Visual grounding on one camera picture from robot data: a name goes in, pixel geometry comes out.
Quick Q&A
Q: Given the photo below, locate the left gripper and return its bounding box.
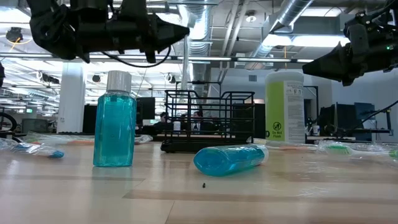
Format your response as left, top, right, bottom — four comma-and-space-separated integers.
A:
80, 0, 191, 63

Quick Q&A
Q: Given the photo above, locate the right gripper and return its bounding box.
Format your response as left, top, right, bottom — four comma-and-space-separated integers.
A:
302, 2, 398, 87

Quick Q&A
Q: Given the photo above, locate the blue mouthwash bottle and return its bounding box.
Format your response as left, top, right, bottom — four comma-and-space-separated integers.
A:
93, 70, 137, 167
193, 143, 270, 177

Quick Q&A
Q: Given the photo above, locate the blue toothbrush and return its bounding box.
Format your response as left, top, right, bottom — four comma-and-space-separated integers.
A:
0, 138, 65, 159

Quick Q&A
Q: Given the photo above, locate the bright ceiling light panel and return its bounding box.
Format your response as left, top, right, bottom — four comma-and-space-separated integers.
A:
262, 33, 351, 48

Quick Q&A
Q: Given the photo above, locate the dark blue panel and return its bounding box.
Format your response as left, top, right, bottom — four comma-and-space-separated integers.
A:
354, 101, 376, 141

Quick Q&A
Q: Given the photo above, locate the dark desk monitor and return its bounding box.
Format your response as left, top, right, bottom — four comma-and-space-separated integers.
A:
319, 104, 355, 138

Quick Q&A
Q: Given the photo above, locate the wipes canister with green label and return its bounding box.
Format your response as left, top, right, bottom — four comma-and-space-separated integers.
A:
264, 70, 306, 146

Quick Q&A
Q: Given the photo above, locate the black computer monitor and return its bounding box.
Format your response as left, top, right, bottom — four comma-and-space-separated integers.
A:
136, 96, 156, 121

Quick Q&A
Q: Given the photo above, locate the round ceiling fixture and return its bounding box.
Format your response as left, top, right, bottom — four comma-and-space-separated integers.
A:
244, 10, 257, 24

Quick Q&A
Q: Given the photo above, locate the person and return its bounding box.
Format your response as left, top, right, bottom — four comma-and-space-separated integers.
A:
190, 110, 208, 131
154, 111, 175, 135

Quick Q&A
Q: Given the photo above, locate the black cabinet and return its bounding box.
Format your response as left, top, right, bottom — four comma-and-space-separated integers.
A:
82, 104, 98, 134

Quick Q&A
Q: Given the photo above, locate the white pillar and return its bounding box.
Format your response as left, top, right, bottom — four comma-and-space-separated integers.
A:
57, 62, 87, 134

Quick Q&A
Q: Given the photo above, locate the black ceiling dome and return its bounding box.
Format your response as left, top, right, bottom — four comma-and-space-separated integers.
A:
5, 27, 24, 44

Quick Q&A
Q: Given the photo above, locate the ribbed silver ceiling duct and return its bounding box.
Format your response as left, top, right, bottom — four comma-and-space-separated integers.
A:
177, 0, 213, 93

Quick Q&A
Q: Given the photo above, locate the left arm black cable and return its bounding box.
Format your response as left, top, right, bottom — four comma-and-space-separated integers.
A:
101, 45, 173, 68

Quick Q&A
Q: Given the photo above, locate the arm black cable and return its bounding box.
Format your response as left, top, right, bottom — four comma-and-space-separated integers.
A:
351, 99, 398, 130
101, 45, 173, 68

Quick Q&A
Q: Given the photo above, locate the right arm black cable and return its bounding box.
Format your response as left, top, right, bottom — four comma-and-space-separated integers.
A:
351, 99, 398, 130

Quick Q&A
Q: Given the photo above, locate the smooth silver ceiling duct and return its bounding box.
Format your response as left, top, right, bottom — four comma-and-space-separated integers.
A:
245, 0, 315, 71

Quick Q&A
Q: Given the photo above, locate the black aluminium table frame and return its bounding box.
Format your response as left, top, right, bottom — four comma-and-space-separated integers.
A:
0, 130, 357, 145

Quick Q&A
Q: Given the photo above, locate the black wire caddy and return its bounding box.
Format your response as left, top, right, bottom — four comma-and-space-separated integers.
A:
160, 89, 256, 154

